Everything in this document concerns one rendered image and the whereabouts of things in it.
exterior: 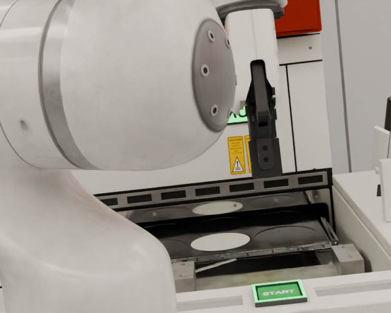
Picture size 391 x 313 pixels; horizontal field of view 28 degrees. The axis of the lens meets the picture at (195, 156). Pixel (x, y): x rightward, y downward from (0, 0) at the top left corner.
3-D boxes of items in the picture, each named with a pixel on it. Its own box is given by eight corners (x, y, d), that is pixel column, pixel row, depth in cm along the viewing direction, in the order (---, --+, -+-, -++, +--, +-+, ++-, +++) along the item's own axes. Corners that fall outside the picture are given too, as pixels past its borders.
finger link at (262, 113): (247, 43, 80) (250, 83, 84) (256, 92, 75) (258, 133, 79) (259, 41, 80) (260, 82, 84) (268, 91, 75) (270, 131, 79)
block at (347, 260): (332, 263, 119) (330, 244, 118) (354, 261, 119) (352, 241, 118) (341, 280, 111) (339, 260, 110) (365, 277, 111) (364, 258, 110)
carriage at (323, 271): (120, 304, 120) (117, 286, 120) (355, 279, 119) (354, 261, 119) (114, 324, 112) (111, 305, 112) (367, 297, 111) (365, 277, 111)
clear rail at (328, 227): (303, 197, 159) (302, 190, 159) (310, 196, 159) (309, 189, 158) (332, 249, 122) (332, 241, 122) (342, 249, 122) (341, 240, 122)
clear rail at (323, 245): (105, 272, 125) (104, 263, 124) (340, 246, 124) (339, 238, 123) (104, 274, 123) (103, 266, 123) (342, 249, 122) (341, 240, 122)
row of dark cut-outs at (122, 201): (90, 210, 144) (88, 197, 143) (327, 184, 142) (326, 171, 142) (89, 210, 143) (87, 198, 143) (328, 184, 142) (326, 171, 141)
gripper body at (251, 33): (213, 20, 88) (224, 118, 88) (212, -2, 78) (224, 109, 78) (279, 12, 88) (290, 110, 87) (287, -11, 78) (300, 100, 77)
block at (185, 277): (174, 280, 119) (172, 261, 119) (196, 277, 119) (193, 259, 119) (172, 299, 112) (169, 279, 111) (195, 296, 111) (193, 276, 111)
